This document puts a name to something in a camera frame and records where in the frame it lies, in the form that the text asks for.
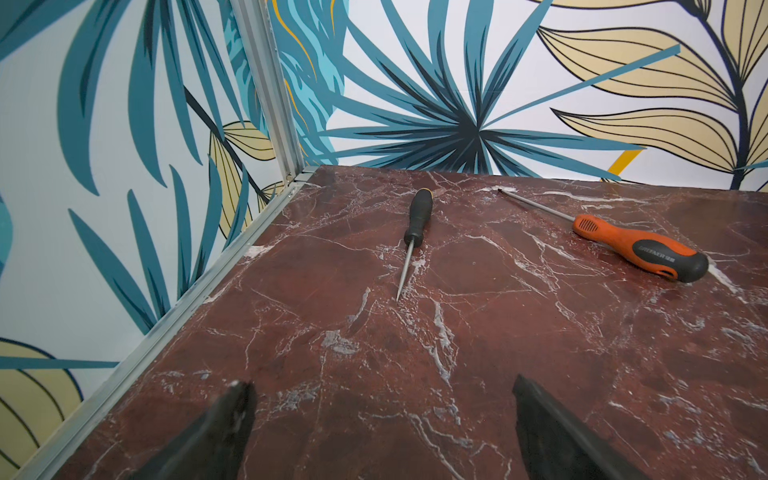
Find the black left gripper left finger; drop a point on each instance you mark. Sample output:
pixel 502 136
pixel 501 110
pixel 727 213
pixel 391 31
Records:
pixel 211 447

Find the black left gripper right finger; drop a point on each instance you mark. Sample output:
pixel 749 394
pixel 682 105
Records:
pixel 556 444

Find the orange handled screwdriver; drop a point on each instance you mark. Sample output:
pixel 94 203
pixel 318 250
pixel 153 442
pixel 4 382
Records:
pixel 649 251

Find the black handled screwdriver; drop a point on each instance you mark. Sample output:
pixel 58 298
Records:
pixel 420 211

